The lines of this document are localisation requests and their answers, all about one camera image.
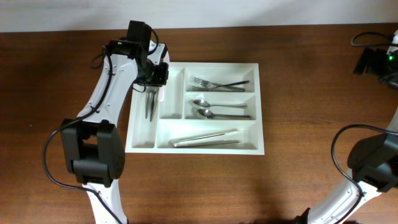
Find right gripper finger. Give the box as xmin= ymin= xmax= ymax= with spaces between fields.
xmin=353 ymin=48 xmax=375 ymax=75
xmin=366 ymin=49 xmax=387 ymax=77

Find small metal teaspoon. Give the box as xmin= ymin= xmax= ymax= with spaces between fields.
xmin=145 ymin=88 xmax=151 ymax=119
xmin=148 ymin=88 xmax=157 ymax=122

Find white plastic knife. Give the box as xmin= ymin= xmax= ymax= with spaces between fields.
xmin=157 ymin=52 xmax=170 ymax=102

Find metal fork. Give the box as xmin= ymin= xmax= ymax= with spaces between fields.
xmin=193 ymin=77 xmax=220 ymax=88
xmin=188 ymin=86 xmax=245 ymax=92
xmin=215 ymin=80 xmax=250 ymax=88

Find metal tablespoon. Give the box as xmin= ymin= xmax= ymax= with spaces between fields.
xmin=196 ymin=109 xmax=251 ymax=120
xmin=189 ymin=100 xmax=247 ymax=109

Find metal tweezers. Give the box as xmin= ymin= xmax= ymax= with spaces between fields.
xmin=169 ymin=129 xmax=241 ymax=148

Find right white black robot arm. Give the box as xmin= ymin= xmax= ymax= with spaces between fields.
xmin=293 ymin=114 xmax=397 ymax=224

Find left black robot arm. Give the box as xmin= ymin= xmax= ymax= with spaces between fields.
xmin=60 ymin=21 xmax=170 ymax=223

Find white plastic cutlery tray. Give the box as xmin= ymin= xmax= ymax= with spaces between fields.
xmin=125 ymin=62 xmax=264 ymax=155

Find left black camera cable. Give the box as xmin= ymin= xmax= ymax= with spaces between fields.
xmin=42 ymin=29 xmax=161 ymax=224

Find black camera cable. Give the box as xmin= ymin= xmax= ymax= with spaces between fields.
xmin=42 ymin=29 xmax=161 ymax=224
xmin=330 ymin=32 xmax=398 ymax=223

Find right black camera cable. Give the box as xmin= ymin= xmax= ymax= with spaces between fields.
xmin=330 ymin=32 xmax=398 ymax=223

